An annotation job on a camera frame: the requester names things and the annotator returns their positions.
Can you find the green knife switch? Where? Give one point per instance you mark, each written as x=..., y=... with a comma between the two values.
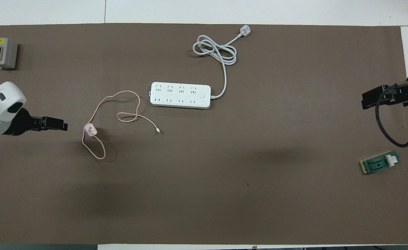
x=379, y=163

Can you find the grey on-off switch box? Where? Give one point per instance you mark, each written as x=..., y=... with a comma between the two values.
x=2, y=52

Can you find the white power strip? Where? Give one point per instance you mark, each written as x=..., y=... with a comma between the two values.
x=179, y=95

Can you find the brown table mat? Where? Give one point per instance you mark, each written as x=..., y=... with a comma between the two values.
x=224, y=173

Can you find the pink charger adapter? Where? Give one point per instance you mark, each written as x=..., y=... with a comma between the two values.
x=90, y=129

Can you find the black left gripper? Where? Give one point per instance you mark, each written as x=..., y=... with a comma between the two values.
x=19, y=123

